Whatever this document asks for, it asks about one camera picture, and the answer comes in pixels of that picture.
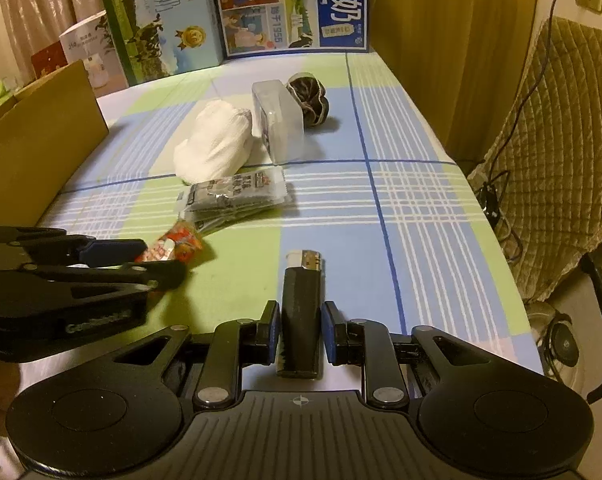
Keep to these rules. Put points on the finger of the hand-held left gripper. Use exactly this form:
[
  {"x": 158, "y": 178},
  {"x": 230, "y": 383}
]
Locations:
[
  {"x": 156, "y": 275},
  {"x": 116, "y": 251}
]

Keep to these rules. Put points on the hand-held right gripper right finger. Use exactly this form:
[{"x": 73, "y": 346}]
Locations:
[{"x": 329, "y": 340}]

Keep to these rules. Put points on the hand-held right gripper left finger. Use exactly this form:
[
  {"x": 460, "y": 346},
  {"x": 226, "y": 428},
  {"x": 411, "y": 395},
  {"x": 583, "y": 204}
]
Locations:
[{"x": 275, "y": 335}]

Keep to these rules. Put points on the black lighter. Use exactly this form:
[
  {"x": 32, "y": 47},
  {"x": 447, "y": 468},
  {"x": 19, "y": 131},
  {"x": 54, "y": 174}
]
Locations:
[{"x": 301, "y": 310}]

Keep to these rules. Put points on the red snack packet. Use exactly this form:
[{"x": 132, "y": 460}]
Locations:
[{"x": 181, "y": 242}]

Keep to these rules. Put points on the cardboard box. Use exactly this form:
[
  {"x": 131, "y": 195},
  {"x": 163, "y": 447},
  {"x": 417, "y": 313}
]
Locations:
[{"x": 31, "y": 150}]

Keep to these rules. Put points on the clear plastic box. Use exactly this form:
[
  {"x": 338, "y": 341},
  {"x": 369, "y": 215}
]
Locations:
[{"x": 281, "y": 120}]

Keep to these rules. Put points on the dark scrunchie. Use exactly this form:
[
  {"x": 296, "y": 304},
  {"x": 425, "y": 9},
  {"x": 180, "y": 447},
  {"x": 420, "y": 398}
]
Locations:
[{"x": 308, "y": 95}]

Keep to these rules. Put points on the black packets in clear wrap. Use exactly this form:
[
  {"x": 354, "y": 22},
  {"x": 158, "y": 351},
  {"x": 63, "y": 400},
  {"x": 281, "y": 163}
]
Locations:
[{"x": 231, "y": 195}]

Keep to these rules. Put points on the checked tablecloth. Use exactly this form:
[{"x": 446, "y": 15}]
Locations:
[{"x": 431, "y": 260}]

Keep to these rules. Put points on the white cloth bundle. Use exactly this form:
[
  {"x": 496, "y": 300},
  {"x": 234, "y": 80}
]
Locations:
[{"x": 211, "y": 140}]

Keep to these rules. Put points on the small green box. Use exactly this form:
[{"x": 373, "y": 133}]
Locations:
[{"x": 1, "y": 91}]

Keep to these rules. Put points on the red gift box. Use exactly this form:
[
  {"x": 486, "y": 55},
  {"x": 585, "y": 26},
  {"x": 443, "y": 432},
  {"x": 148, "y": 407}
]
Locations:
[{"x": 48, "y": 60}]

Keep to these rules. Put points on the white printed box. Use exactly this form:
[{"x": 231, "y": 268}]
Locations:
[{"x": 86, "y": 40}]

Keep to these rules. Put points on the green milk carton box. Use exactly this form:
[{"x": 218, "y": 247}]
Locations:
[{"x": 171, "y": 25}]

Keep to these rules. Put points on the blue milk carton box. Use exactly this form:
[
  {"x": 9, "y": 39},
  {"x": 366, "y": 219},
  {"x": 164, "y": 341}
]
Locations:
[{"x": 291, "y": 5}]

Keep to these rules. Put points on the quilted brown chair cover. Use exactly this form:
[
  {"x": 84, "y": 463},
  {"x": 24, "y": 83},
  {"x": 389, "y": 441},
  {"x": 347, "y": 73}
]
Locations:
[{"x": 556, "y": 135}]

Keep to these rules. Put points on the wooden wardrobe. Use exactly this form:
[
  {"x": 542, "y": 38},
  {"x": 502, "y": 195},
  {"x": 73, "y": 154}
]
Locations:
[{"x": 456, "y": 35}]

